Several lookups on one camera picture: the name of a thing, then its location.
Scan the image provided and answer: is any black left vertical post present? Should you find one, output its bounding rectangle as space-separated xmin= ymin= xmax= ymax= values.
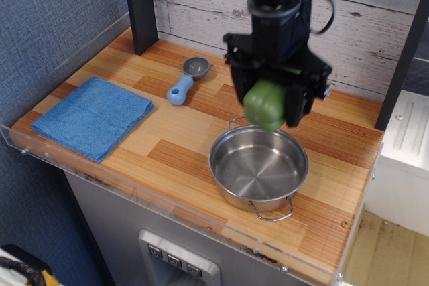
xmin=127 ymin=0 xmax=158 ymax=55

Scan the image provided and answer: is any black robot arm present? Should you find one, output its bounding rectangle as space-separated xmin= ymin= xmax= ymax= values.
xmin=223 ymin=0 xmax=332 ymax=131

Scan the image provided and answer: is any stainless steel pot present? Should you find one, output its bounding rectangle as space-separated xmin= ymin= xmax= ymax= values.
xmin=208 ymin=117 xmax=309 ymax=222

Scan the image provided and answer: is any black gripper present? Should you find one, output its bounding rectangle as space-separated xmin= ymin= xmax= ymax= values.
xmin=223 ymin=14 xmax=332 ymax=127

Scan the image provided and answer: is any blue folded cloth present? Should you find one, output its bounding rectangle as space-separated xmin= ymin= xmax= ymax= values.
xmin=32 ymin=77 xmax=154 ymax=163

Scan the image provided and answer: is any blue grey scoop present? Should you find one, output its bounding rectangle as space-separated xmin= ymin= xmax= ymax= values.
xmin=167 ymin=57 xmax=210 ymax=106

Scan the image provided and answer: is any grey dispenser button panel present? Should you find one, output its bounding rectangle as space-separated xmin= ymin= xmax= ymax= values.
xmin=138 ymin=229 xmax=221 ymax=285

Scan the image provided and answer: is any black cable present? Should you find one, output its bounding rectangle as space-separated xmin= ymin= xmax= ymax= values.
xmin=308 ymin=0 xmax=336 ymax=35

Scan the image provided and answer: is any white toy sink unit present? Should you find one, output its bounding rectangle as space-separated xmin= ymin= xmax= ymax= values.
xmin=363 ymin=90 xmax=428 ymax=236

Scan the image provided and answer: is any black right vertical post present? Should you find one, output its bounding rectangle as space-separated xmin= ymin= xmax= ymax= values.
xmin=375 ymin=0 xmax=428 ymax=131

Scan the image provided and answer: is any black vertical post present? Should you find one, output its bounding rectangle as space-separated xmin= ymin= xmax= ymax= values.
xmin=375 ymin=0 xmax=428 ymax=131
xmin=127 ymin=0 xmax=158 ymax=55

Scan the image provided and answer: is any black yellow object corner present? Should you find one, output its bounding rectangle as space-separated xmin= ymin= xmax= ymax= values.
xmin=1 ymin=244 xmax=61 ymax=285

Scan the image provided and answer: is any green bell pepper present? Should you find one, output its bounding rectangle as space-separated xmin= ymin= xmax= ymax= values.
xmin=243 ymin=78 xmax=287 ymax=132

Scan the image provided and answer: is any clear acrylic guard rail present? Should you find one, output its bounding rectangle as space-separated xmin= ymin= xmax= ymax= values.
xmin=6 ymin=29 xmax=382 ymax=285

